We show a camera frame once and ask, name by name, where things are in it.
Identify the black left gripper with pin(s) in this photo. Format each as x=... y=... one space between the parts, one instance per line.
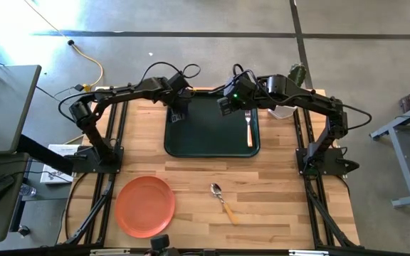
x=182 y=101

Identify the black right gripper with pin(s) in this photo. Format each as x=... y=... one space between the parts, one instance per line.
x=240 y=93

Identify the orange plastic plate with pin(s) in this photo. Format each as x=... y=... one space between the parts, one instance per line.
x=144 y=207

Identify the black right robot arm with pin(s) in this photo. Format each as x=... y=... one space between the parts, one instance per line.
x=308 y=99

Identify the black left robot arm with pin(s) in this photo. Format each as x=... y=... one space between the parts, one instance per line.
x=126 y=93

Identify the dark green textured tray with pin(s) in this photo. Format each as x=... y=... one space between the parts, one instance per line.
x=208 y=137

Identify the white plant pot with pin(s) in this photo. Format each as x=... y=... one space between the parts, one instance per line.
x=281 y=113

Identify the yellow and black power plug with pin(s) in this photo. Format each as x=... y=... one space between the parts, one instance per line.
x=84 y=87

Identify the white printed booklet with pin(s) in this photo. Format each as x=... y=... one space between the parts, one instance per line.
x=61 y=170

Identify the clear water bottle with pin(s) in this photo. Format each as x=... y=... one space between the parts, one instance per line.
x=27 y=190

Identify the dark grey standing desk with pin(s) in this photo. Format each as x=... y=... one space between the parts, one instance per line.
x=5 y=106

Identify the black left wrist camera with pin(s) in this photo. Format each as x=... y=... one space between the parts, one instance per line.
x=178 y=82

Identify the black aluminium rig frame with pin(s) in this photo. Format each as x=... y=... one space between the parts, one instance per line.
x=102 y=213

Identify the blue-grey metal table frame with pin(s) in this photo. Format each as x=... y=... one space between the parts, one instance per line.
x=402 y=160

